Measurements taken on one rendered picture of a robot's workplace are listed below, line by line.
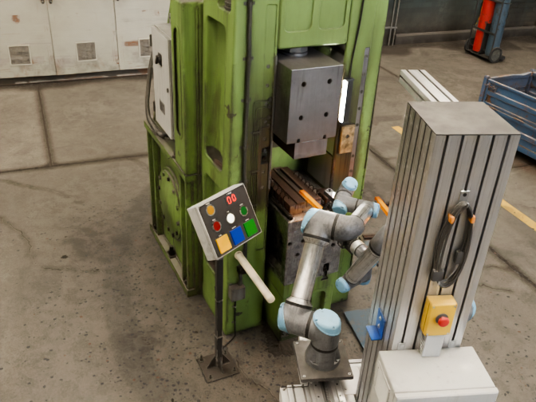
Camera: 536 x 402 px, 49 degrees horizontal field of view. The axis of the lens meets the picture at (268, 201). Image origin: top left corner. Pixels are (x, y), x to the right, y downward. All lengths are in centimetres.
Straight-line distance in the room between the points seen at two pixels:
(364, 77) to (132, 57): 528
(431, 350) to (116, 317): 245
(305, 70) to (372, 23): 51
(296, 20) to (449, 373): 183
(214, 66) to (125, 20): 487
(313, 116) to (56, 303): 220
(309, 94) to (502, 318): 221
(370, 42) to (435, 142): 170
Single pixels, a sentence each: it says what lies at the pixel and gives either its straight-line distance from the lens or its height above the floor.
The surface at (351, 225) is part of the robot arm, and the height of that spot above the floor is 135.
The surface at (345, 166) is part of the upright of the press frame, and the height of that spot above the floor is 108.
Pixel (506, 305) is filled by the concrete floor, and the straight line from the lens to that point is 456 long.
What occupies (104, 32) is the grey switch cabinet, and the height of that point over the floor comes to 61.
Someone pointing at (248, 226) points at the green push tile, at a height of 102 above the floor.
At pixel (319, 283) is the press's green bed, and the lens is 367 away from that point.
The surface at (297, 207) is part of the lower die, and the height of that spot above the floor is 96.
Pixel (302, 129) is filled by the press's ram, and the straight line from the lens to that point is 310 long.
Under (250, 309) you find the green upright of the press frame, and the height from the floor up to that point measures 17.
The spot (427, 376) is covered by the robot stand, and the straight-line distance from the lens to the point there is 205.
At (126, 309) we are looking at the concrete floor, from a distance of 412.
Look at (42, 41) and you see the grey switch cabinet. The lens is 808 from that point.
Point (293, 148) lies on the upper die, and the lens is 313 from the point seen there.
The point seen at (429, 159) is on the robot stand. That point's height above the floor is 195.
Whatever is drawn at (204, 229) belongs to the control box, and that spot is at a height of 110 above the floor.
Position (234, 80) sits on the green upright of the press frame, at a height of 169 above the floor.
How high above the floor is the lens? 266
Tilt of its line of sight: 30 degrees down
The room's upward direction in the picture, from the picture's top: 3 degrees clockwise
